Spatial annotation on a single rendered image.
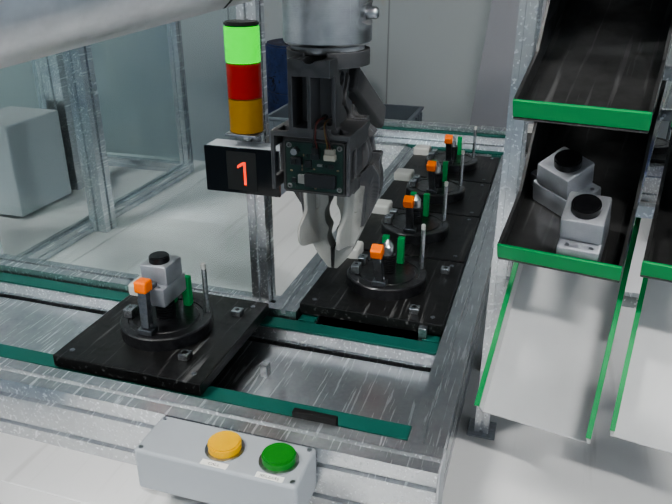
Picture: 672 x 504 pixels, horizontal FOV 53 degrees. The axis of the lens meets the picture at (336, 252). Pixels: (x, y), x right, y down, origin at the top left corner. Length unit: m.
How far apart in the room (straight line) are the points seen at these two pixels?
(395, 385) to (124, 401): 0.38
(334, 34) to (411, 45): 4.75
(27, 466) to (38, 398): 0.09
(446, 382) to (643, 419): 0.26
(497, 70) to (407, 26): 1.07
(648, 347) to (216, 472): 0.53
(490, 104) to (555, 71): 3.69
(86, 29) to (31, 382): 0.75
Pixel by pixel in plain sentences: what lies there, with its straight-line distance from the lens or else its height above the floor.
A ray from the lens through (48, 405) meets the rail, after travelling 1.03.
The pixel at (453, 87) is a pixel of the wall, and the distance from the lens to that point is 5.16.
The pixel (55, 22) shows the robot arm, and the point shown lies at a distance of 0.33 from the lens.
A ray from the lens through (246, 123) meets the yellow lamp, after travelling 1.00.
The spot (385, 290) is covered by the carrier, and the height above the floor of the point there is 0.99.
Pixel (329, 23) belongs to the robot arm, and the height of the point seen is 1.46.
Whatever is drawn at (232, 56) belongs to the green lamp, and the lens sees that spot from 0.99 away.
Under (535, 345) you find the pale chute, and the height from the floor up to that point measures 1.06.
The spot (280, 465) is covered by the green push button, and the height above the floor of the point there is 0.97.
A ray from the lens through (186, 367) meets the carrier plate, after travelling 0.98.
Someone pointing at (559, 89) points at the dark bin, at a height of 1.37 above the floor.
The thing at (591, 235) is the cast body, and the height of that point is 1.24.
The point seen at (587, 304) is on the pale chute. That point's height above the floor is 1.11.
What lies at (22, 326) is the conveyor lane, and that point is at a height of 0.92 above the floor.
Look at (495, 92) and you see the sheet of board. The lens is 4.48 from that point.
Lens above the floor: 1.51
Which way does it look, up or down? 24 degrees down
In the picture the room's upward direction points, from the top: straight up
